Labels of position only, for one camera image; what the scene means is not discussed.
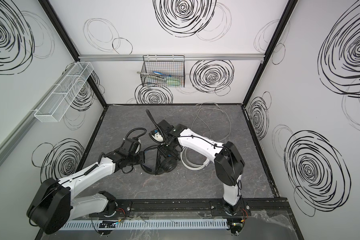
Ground black blue gaming headset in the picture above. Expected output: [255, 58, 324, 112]
[141, 145, 178, 176]

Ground white headphones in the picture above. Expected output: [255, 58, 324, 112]
[180, 148, 210, 171]

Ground white headphone cable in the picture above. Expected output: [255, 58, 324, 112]
[190, 101, 232, 143]

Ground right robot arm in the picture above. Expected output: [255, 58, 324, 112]
[141, 110, 245, 216]

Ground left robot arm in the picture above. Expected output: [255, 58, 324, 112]
[27, 128, 147, 235]

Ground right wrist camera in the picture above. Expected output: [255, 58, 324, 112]
[149, 129, 164, 144]

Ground white slotted cable duct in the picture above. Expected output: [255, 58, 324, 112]
[60, 219, 229, 231]

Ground items in wire basket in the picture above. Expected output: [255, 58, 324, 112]
[140, 71, 184, 88]

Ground black wire basket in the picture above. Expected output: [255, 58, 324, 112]
[139, 60, 186, 88]

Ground white mesh wall tray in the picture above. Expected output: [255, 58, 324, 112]
[34, 62, 94, 123]

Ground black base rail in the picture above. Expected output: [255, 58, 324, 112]
[92, 198, 294, 220]

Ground aluminium wall rail back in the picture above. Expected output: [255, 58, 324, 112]
[79, 53, 265, 62]

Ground aluminium wall rail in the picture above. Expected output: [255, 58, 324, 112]
[79, 53, 265, 62]
[0, 64, 79, 181]

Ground aluminium wall rail left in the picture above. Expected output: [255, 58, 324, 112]
[0, 64, 79, 181]

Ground black corner frame post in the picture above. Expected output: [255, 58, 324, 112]
[38, 0, 107, 109]

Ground right black corner post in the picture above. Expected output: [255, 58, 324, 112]
[243, 0, 298, 107]

